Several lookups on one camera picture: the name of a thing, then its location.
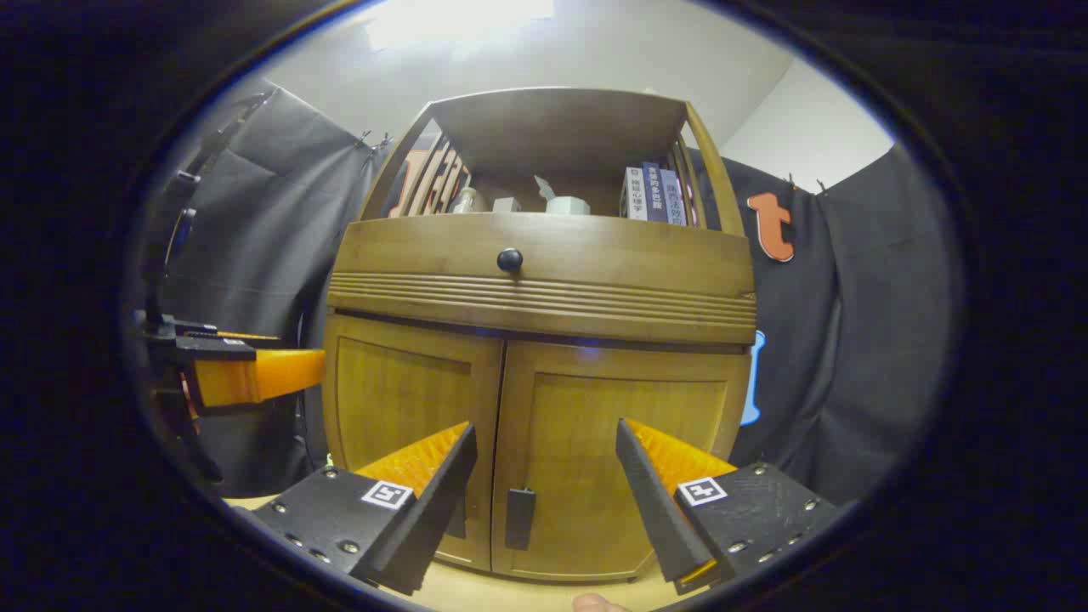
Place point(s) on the small white box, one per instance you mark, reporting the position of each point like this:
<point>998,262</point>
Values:
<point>507,204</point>

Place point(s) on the small pale bottle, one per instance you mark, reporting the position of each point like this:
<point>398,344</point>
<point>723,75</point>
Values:
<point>466,201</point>

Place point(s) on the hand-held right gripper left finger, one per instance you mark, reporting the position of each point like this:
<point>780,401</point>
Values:
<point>442,510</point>

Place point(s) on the white book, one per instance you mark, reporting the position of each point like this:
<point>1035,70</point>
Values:
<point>634,194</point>

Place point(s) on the black round drawer knob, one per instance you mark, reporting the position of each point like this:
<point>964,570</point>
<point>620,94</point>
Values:
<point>510,260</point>

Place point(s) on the wooden double-door shoe cabinet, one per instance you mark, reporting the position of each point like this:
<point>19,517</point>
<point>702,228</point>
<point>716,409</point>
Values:
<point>552,127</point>

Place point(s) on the wooden cabinet drawer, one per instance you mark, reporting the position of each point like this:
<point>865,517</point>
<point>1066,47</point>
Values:
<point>637,263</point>

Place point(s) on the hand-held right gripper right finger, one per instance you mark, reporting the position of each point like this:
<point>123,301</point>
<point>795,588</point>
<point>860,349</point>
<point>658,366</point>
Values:
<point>650,501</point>

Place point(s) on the white tissue holder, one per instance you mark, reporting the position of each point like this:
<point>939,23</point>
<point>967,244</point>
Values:
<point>567,204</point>

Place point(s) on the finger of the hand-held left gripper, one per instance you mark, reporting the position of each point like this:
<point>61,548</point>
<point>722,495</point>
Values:
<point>280,370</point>
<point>204,332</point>

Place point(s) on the black backdrop cloth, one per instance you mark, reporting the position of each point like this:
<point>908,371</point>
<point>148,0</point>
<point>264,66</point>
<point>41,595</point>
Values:
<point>875,340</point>

